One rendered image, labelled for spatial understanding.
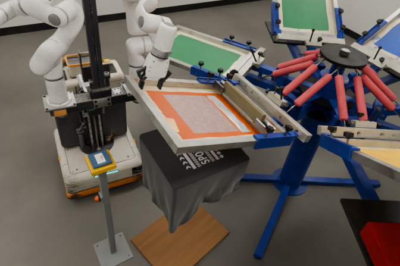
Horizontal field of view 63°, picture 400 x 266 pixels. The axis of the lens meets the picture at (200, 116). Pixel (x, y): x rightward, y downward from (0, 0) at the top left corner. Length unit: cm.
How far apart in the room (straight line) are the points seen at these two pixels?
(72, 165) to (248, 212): 146
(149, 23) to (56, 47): 48
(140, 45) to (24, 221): 168
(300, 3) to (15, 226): 293
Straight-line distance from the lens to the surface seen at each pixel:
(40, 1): 158
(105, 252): 258
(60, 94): 186
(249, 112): 183
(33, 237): 277
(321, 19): 315
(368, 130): 202
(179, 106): 169
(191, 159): 180
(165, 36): 132
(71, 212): 281
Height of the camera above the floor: 227
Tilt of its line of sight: 39 degrees down
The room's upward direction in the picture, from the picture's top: 7 degrees clockwise
